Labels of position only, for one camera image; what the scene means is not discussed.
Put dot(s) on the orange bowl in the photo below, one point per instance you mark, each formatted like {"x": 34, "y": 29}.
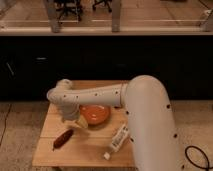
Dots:
{"x": 95, "y": 114}

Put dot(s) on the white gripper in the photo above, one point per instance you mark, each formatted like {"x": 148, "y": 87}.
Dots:
{"x": 71, "y": 112}

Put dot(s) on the clear plastic bottle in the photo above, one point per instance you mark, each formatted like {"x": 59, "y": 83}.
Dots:
{"x": 117, "y": 141}

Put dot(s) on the grey metal post centre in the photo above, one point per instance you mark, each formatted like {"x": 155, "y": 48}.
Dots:
{"x": 116, "y": 11}

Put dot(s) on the grey metal post left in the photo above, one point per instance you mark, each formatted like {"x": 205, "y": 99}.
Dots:
{"x": 52, "y": 16}

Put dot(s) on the grey metal post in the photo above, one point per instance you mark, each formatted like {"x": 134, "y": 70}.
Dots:
{"x": 116, "y": 11}
{"x": 52, "y": 16}

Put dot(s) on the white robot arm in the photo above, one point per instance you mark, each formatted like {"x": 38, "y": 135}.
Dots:
{"x": 150, "y": 118}

